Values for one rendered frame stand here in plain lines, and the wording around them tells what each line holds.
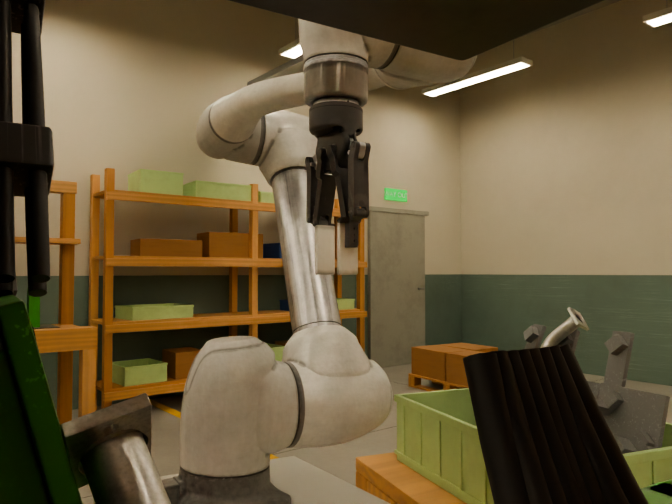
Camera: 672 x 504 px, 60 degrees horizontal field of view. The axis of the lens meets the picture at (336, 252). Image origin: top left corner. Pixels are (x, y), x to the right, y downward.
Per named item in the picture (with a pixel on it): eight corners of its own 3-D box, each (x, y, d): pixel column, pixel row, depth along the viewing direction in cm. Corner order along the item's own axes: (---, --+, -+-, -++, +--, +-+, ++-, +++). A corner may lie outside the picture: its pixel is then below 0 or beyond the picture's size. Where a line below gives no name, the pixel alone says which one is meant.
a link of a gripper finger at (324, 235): (317, 224, 82) (314, 225, 83) (317, 274, 82) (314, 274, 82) (335, 225, 84) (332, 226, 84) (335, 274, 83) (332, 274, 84)
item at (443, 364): (407, 386, 654) (407, 346, 655) (459, 379, 699) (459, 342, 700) (490, 407, 554) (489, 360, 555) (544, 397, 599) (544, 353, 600)
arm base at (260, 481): (135, 490, 102) (136, 457, 103) (252, 474, 114) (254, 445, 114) (160, 529, 87) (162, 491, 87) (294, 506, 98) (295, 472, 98)
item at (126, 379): (367, 381, 686) (367, 192, 694) (104, 421, 500) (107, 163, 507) (338, 374, 729) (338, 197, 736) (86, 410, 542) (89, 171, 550)
